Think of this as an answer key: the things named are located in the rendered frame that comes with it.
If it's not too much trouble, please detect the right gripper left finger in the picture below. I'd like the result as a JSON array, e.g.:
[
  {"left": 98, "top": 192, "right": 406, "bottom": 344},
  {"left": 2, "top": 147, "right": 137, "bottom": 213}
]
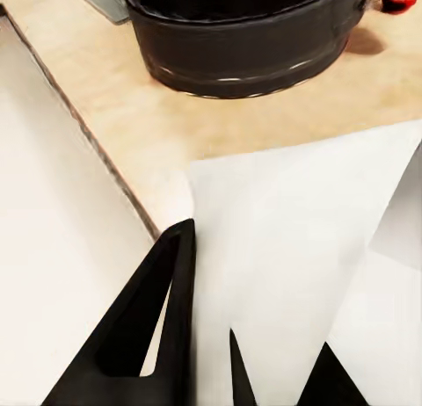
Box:
[{"left": 41, "top": 218, "right": 195, "bottom": 406}]

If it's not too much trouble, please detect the paper coffee filter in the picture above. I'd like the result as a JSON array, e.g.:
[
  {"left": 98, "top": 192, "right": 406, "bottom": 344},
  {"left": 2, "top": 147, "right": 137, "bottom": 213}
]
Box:
[{"left": 184, "top": 119, "right": 422, "bottom": 406}]

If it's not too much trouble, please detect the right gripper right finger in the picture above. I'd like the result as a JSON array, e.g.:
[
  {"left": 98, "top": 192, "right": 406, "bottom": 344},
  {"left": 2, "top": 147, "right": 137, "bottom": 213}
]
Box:
[{"left": 229, "top": 329, "right": 369, "bottom": 406}]

